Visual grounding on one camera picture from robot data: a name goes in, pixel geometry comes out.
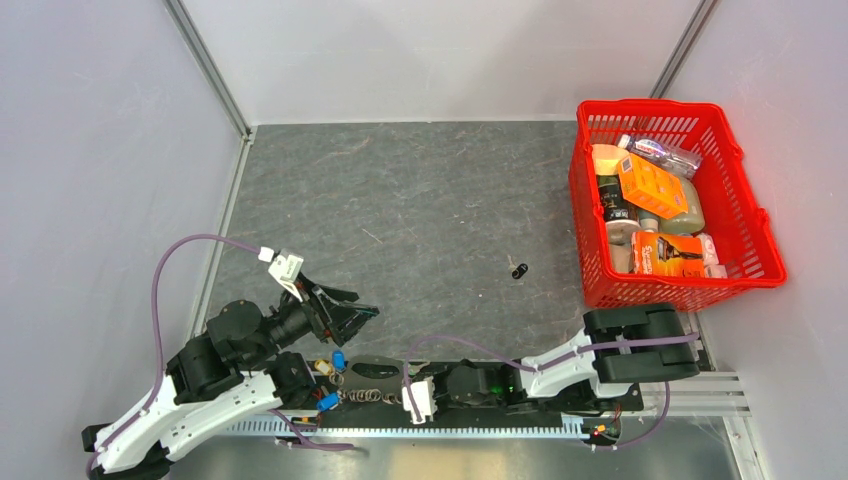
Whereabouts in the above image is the yellow capped key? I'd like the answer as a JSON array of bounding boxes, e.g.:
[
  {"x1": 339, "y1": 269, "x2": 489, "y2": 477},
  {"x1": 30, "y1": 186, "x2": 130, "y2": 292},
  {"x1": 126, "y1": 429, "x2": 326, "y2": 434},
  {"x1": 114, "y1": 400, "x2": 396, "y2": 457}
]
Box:
[{"x1": 313, "y1": 360, "x2": 334, "y2": 376}]

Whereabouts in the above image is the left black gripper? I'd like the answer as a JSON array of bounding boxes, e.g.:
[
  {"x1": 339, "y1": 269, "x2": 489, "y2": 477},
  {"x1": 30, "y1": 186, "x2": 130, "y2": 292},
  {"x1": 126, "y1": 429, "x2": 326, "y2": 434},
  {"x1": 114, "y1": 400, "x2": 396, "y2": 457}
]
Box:
[{"x1": 245, "y1": 270, "x2": 381, "y2": 366}]

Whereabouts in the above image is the black mounting base plate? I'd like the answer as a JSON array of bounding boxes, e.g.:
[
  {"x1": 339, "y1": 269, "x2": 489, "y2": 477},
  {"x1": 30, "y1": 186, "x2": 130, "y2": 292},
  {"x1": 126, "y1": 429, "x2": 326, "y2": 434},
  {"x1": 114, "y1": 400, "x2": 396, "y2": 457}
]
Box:
[{"x1": 317, "y1": 360, "x2": 644, "y2": 429}]

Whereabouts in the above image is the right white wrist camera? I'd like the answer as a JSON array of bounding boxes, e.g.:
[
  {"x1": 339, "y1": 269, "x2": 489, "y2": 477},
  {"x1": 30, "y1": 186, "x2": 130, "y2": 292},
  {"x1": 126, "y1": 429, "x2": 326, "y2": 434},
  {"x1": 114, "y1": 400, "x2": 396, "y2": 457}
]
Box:
[{"x1": 402, "y1": 377, "x2": 437, "y2": 425}]

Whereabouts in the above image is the yellow sponge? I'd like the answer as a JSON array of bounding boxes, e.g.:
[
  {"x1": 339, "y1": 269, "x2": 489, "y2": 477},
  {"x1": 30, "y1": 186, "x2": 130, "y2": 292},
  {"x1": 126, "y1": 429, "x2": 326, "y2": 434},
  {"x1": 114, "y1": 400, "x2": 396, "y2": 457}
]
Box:
[{"x1": 591, "y1": 144, "x2": 629, "y2": 176}]

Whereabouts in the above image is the dark green bottle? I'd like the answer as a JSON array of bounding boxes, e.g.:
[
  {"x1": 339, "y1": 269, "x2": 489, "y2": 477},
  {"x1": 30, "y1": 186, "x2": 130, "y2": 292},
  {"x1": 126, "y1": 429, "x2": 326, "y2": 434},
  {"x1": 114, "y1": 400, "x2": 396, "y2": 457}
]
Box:
[{"x1": 596, "y1": 175, "x2": 640, "y2": 245}]

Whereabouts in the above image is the red plastic basket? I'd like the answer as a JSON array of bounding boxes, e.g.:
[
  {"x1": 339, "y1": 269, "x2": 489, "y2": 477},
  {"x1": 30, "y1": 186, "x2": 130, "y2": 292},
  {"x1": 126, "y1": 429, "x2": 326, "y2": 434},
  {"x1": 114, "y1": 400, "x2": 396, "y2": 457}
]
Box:
[{"x1": 568, "y1": 99, "x2": 787, "y2": 312}]

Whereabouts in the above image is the beige soap pouch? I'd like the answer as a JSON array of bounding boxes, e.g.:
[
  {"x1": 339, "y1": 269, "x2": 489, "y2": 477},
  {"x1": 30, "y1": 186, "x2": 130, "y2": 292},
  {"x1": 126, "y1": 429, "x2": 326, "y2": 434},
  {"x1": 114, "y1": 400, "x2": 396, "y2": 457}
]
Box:
[{"x1": 659, "y1": 178, "x2": 706, "y2": 235}]

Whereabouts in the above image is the leopard print wrist strap keyring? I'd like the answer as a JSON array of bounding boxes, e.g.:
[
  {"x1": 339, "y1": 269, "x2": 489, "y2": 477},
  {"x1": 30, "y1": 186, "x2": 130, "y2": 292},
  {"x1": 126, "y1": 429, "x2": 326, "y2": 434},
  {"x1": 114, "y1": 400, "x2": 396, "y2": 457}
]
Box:
[{"x1": 331, "y1": 355, "x2": 409, "y2": 405}]

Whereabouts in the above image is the orange carton box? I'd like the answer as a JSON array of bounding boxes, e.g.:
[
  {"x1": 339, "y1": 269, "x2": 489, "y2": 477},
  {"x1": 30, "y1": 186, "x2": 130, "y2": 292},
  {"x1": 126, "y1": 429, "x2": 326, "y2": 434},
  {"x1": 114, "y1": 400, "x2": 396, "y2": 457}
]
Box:
[{"x1": 617, "y1": 153, "x2": 688, "y2": 219}]

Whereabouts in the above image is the clear plastic bottle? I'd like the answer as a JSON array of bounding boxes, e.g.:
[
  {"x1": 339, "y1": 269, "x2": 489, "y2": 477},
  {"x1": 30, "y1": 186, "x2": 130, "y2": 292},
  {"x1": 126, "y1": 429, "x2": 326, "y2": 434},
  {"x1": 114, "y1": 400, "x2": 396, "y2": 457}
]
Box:
[{"x1": 616, "y1": 134, "x2": 703, "y2": 180}]

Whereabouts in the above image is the pink white packet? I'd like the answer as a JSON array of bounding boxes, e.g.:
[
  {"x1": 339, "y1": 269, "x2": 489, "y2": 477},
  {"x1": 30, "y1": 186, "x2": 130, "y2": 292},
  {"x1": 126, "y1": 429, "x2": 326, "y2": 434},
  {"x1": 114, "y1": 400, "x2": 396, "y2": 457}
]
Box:
[{"x1": 697, "y1": 233, "x2": 728, "y2": 279}]

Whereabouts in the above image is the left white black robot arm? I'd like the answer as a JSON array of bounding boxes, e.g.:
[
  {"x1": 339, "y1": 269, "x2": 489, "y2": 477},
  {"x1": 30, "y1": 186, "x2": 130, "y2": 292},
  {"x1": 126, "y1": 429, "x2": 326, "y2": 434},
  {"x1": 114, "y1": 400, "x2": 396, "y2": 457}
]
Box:
[{"x1": 81, "y1": 276, "x2": 380, "y2": 479}]

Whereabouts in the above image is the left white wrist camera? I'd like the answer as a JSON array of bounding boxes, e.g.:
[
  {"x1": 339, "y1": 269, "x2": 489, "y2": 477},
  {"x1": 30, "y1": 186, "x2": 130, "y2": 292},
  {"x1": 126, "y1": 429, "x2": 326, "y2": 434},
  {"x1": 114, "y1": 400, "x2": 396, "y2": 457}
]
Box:
[{"x1": 260, "y1": 247, "x2": 304, "y2": 302}]

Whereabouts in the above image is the orange razor package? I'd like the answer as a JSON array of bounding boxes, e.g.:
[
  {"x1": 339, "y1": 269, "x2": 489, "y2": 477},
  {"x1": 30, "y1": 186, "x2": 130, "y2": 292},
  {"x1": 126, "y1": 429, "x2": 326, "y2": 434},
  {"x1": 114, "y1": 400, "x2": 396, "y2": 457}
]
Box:
[{"x1": 631, "y1": 231, "x2": 705, "y2": 278}]

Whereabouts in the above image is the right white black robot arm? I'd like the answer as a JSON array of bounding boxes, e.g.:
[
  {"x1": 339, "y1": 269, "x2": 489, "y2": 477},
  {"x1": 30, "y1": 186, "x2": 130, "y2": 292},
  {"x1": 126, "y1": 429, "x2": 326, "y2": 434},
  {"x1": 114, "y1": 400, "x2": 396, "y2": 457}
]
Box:
[{"x1": 403, "y1": 303, "x2": 700, "y2": 420}]

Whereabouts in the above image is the black capped key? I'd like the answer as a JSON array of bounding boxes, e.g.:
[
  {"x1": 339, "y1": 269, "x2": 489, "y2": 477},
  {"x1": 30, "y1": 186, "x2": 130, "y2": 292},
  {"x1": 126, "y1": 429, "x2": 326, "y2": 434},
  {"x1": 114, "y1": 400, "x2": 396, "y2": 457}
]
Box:
[{"x1": 508, "y1": 256, "x2": 529, "y2": 280}]

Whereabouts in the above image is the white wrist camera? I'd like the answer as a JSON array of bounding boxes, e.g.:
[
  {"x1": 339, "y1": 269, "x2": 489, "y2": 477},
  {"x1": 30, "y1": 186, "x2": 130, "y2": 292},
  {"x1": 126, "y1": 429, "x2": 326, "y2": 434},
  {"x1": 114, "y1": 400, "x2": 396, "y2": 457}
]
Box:
[
  {"x1": 260, "y1": 247, "x2": 304, "y2": 302},
  {"x1": 402, "y1": 377, "x2": 437, "y2": 425}
]

